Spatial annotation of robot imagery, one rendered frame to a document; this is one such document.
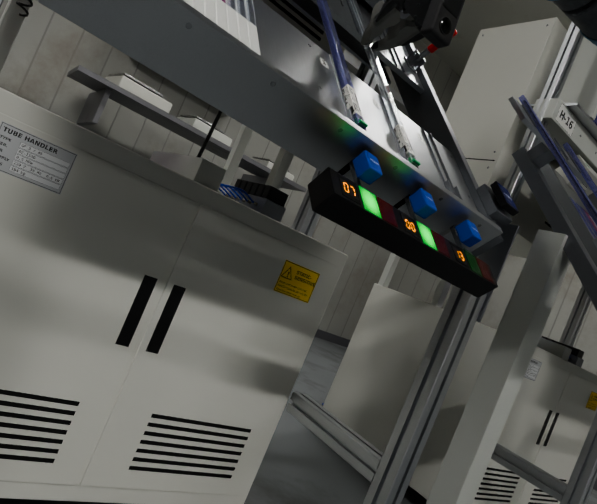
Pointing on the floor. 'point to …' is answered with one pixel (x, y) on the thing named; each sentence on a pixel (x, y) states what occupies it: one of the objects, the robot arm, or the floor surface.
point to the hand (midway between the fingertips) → (371, 45)
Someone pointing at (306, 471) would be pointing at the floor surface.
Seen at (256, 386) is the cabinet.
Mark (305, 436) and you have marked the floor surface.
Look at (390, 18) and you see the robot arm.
